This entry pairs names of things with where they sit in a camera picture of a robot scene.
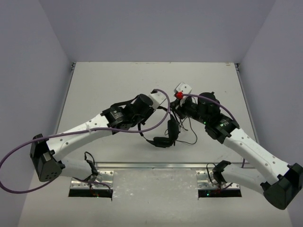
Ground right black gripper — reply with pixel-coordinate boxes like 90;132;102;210
169;95;209;125

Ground black headphones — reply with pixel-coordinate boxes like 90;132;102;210
140;107;180;148

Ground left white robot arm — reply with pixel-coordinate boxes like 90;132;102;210
30;94;161;182

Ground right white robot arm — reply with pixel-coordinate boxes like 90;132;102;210
175;92;303;210

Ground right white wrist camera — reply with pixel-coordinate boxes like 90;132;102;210
174;82;192;106

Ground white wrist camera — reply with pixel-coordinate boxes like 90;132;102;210
148;89;166;110
174;82;192;106

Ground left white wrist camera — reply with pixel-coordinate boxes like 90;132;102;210
148;89;166;110

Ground aluminium table edge rail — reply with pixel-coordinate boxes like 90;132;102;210
94;161;255;169

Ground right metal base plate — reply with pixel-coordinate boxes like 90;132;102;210
196;169;240;190

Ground metal base plate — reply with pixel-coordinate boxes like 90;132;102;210
70;169;114;190
196;169;240;190

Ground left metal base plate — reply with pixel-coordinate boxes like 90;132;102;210
70;169;114;190

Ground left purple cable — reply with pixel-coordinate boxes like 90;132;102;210
0;88;170;194

